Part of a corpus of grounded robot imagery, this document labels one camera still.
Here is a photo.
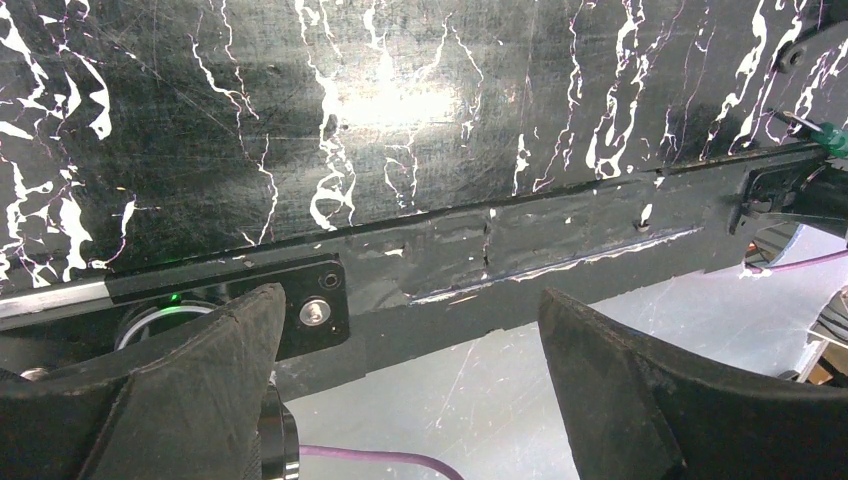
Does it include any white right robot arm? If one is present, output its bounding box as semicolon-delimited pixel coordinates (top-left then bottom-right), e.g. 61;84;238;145
729;160;847;239

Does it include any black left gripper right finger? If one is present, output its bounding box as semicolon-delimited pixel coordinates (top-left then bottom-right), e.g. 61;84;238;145
538;289;847;479

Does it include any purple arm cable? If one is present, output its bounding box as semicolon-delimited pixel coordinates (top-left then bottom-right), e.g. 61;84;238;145
741;248;848;276
298;445;465;480

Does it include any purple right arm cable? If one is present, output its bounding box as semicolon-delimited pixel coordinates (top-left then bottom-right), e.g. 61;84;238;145
741;248;848;276

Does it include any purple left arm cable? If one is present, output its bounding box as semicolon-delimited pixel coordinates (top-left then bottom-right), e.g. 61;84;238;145
298;445;465;480

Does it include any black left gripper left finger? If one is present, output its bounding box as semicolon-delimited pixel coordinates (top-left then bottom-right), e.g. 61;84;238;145
1;284;286;479

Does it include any green handled screwdriver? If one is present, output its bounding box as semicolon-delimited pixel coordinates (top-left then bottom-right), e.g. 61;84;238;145
776;111;847;159

